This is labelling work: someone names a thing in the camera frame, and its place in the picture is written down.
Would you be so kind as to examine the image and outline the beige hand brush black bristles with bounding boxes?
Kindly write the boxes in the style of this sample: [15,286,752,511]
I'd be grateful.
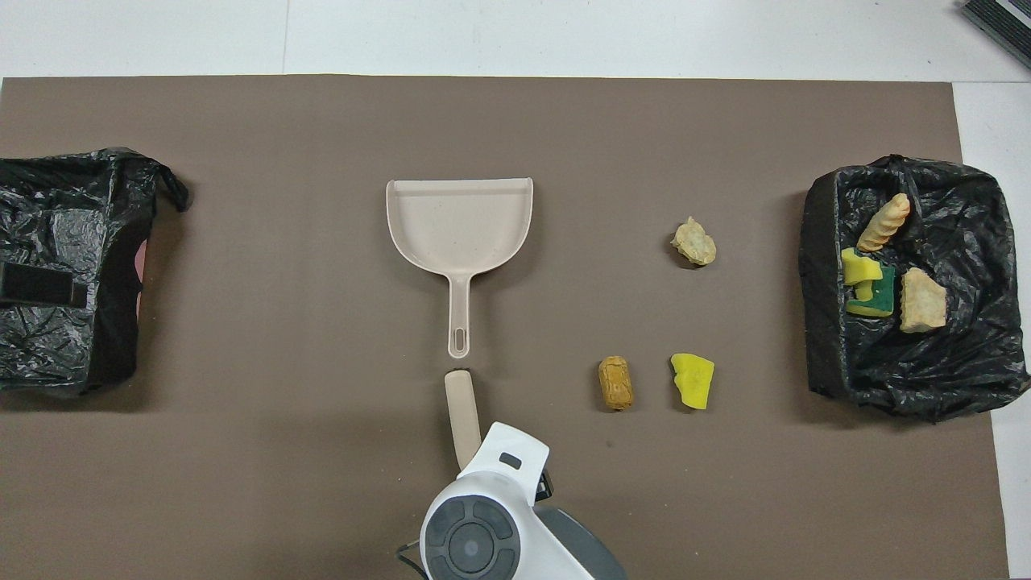
[444,368,484,474]

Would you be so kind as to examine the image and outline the brown ridged foam roll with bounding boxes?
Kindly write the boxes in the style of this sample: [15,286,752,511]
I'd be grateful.
[598,356,635,412]

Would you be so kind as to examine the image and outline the plain yellow sponge piece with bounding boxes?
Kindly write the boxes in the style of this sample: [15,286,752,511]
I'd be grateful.
[670,353,716,411]

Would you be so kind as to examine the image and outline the beige plastic dustpan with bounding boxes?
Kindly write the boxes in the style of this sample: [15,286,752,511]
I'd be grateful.
[385,177,535,360]

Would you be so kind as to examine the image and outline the pale yellow paper ball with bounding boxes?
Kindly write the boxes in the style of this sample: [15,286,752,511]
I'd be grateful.
[899,267,949,334]
[671,216,718,267]

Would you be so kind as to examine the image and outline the green and yellow sponge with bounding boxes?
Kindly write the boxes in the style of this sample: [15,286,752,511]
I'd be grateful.
[845,266,896,318]

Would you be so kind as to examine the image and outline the pale beige chunk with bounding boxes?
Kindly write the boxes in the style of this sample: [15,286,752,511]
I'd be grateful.
[855,193,912,254]

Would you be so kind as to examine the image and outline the bin lined with black bag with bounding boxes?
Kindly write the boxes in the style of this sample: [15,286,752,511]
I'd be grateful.
[0,147,191,397]
[799,155,1031,425]

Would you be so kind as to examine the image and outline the brown paper table mat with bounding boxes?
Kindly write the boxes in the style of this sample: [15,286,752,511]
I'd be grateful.
[0,74,1012,580]

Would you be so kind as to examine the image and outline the dark ribbed mat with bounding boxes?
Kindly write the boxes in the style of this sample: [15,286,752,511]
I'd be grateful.
[957,0,1031,72]

